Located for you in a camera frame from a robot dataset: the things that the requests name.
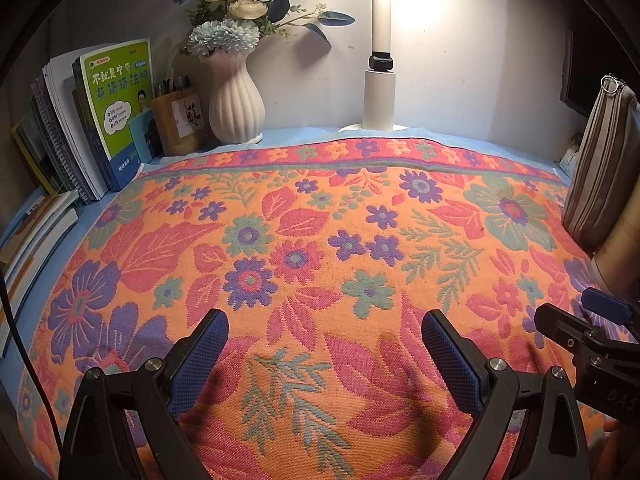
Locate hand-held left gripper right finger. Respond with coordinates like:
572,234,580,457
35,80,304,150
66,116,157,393
421,309,598,480

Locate pile of flat books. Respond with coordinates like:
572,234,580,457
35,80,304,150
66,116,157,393
0,190,81,356

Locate brown pen holder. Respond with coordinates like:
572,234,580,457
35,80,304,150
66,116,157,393
150,75,208,157

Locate row of standing books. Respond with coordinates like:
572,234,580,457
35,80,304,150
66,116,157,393
10,52,108,206

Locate black cable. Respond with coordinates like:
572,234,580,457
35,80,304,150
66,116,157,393
0,255,63,480

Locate blue and white artificial flowers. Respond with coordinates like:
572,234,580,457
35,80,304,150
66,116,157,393
171,0,357,58

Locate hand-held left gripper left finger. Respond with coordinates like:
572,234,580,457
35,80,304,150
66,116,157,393
59,308,230,480

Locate floral woven cloth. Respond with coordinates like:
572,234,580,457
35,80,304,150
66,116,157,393
15,137,626,480

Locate small blue booklet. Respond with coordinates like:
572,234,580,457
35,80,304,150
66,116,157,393
129,110,166,163

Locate white desk lamp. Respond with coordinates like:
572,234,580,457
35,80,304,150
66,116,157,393
340,0,401,133

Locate black monitor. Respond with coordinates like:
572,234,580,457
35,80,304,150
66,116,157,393
559,25,608,121

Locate white ribbed vase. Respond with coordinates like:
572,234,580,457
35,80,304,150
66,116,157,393
200,50,266,145

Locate beige thermos bottle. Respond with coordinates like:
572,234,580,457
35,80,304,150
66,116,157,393
590,205,640,306

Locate grey striped pencil case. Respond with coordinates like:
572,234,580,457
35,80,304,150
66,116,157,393
560,75,640,253

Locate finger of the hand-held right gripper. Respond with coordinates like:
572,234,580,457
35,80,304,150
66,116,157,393
534,303,640,361
580,287,640,327

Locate green cover book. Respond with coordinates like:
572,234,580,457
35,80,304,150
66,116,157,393
72,37,153,192

